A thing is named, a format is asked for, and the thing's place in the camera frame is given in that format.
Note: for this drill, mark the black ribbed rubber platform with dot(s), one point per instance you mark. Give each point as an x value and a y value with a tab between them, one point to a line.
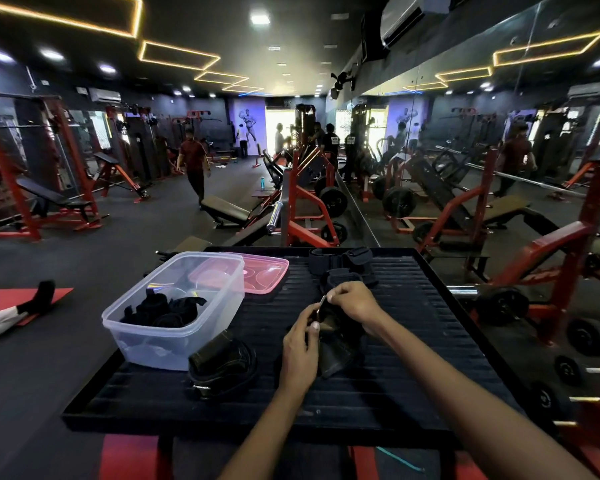
300	354

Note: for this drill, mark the person's left forearm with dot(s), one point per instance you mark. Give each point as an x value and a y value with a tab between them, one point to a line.
267	434

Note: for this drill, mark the person's right fingers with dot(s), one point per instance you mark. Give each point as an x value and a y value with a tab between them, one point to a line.
337	296

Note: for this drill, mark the person's right hand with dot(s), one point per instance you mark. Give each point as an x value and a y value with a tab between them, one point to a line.
355	300

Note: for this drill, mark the person's left thumb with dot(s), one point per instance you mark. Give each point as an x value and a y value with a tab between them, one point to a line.
313	330

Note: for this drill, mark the black flat bench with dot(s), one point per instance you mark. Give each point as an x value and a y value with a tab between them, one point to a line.
230	213

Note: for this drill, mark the white wall air conditioner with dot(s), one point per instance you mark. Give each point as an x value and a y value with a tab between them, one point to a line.
105	95

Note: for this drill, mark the pink plastic container lid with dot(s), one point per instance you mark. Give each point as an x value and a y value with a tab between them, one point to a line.
260	272

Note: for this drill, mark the clear plastic storage container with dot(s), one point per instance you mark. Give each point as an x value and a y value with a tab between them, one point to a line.
177	307

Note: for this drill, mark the person's right forearm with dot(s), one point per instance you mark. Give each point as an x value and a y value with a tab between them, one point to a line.
480	409

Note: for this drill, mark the person's left hand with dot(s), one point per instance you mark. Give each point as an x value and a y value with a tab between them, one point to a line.
300	352

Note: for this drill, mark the large wall mirror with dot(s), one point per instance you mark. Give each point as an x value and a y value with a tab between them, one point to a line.
490	144

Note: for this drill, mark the bodybuilder wall poster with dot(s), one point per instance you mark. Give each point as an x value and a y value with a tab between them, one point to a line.
250	125

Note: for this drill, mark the red plate loaded press machine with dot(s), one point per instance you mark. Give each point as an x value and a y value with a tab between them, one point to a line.
305	199

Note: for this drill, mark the coiled black leather belt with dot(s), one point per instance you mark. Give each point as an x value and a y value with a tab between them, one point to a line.
221	365

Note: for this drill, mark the red floor mat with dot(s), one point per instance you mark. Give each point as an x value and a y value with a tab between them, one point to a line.
22	300

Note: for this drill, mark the red squat rack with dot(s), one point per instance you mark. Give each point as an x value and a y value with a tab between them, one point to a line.
25	164

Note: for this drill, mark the white air conditioner unit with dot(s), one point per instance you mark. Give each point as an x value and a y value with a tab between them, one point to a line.
405	14

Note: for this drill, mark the black wall fan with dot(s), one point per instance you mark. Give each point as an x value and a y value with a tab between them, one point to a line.
341	82

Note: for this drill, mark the red incline bench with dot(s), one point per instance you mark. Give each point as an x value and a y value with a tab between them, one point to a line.
117	177

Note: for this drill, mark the red and black weight bench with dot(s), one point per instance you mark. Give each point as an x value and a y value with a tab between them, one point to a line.
60	202

